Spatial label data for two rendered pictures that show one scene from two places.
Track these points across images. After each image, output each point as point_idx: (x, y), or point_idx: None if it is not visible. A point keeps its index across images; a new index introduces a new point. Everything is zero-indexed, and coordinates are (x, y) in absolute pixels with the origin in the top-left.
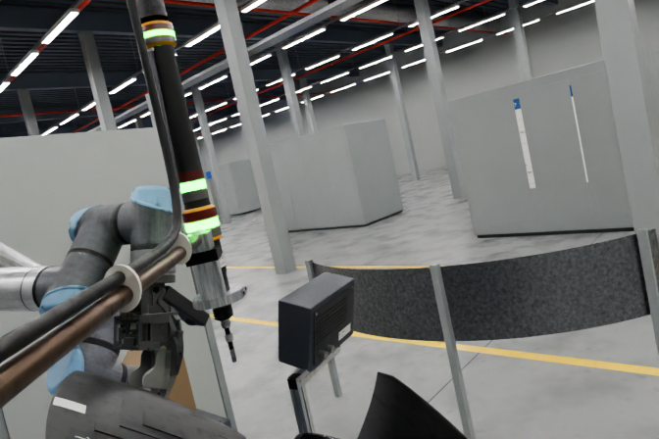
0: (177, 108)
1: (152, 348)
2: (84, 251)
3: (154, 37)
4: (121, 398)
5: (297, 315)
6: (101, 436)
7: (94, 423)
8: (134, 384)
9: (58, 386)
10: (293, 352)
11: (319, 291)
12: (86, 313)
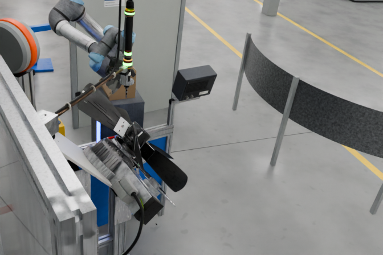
0: (128, 33)
1: (113, 79)
2: (104, 43)
3: (127, 15)
4: (96, 94)
5: (181, 79)
6: (88, 102)
7: (88, 99)
8: (107, 85)
9: (84, 87)
10: (176, 91)
11: (196, 73)
12: (84, 95)
